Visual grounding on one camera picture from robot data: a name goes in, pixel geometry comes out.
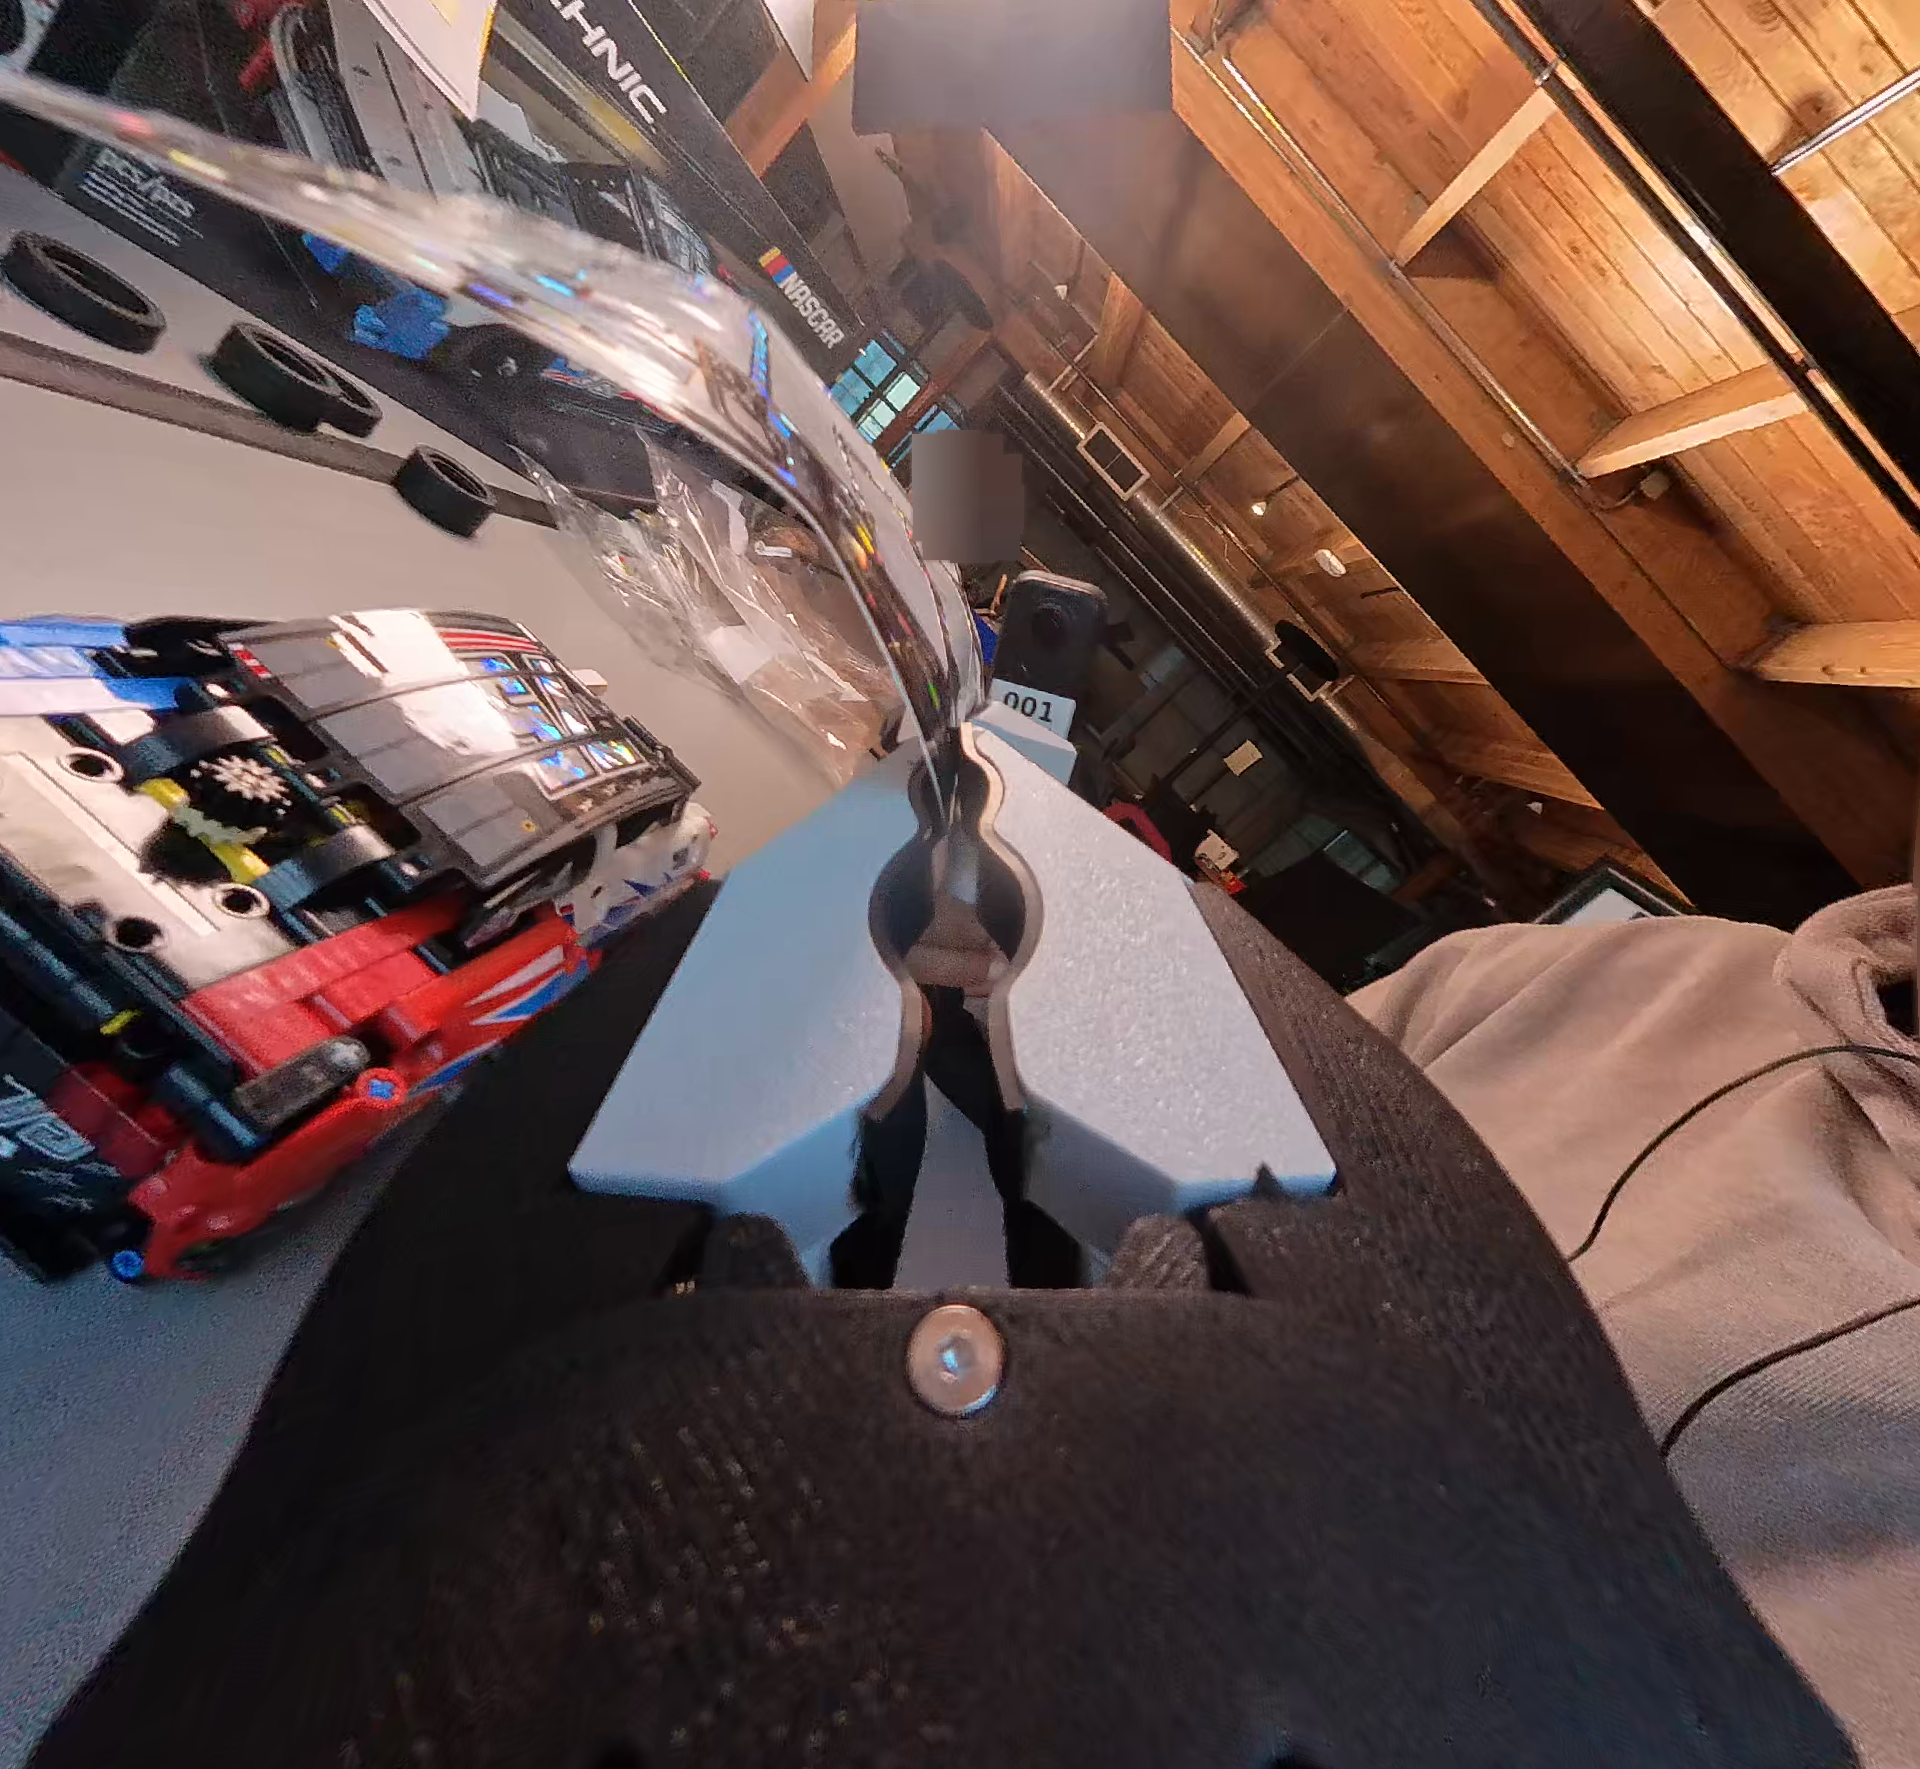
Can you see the holographic sticker sheet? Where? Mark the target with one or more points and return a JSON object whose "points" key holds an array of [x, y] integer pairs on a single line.
{"points": [[690, 344]]}

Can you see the black light stand pole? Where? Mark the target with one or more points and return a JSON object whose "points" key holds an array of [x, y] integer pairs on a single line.
{"points": [[1649, 44]]}

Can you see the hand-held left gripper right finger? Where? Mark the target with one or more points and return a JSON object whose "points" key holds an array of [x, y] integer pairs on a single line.
{"points": [[1170, 1033]]}

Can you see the lego race car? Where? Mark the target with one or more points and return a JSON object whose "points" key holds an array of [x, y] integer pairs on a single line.
{"points": [[300, 823]]}

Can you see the white sign with black tag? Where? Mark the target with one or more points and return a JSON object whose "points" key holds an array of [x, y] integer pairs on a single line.
{"points": [[1614, 900]]}

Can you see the black lego tire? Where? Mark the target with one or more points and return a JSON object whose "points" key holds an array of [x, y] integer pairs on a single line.
{"points": [[83, 292], [445, 491], [279, 373], [360, 417]]}

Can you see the silver air duct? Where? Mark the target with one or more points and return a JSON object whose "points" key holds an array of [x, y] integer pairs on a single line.
{"points": [[1157, 509]]}

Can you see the lego set box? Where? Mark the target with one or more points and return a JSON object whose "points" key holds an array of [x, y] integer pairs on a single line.
{"points": [[601, 44]]}

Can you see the crumpled clear plastic bags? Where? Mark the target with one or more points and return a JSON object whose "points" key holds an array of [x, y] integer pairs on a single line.
{"points": [[706, 599]]}

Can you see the paned window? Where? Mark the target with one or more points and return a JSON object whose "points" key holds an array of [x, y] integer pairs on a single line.
{"points": [[878, 395]]}

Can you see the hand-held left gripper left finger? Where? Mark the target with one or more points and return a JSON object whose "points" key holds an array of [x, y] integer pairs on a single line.
{"points": [[734, 1033]]}

